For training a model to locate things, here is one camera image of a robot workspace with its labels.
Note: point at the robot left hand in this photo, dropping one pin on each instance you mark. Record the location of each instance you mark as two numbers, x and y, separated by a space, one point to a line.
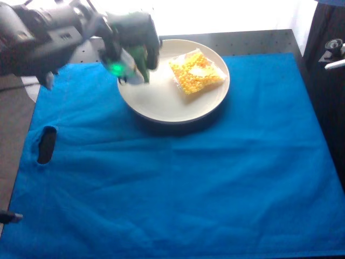
132 27

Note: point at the green rectangular block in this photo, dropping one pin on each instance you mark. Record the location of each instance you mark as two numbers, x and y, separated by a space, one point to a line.
141 58

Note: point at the bag of yellow beads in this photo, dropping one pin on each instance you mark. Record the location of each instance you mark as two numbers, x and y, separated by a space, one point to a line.
195 75

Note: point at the white round plate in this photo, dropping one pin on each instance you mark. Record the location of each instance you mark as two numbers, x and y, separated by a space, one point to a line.
161 102

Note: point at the blue non-woven cloth bag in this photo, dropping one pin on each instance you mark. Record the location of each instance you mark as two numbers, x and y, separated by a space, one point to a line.
172 175

